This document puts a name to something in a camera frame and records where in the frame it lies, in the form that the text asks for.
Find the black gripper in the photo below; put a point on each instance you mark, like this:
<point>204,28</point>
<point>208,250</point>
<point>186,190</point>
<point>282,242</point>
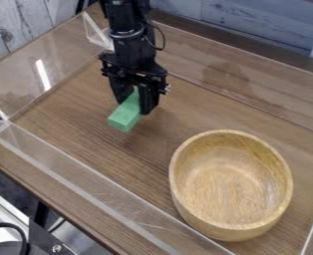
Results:
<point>131,67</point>

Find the green rectangular block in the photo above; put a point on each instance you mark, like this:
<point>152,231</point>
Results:
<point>127,114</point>

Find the brown wooden bowl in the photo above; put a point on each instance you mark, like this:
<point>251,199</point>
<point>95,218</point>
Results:
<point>230,184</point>

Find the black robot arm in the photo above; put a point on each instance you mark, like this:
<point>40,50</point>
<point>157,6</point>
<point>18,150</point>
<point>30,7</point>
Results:
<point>127,15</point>

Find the clear acrylic corner bracket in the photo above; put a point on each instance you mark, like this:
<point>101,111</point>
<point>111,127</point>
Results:
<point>97,35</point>

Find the clear acrylic enclosure wall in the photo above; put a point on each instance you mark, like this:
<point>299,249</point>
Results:
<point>103,177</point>

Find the black metal bracket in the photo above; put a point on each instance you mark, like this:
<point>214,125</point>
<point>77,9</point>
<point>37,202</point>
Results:
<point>42,243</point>

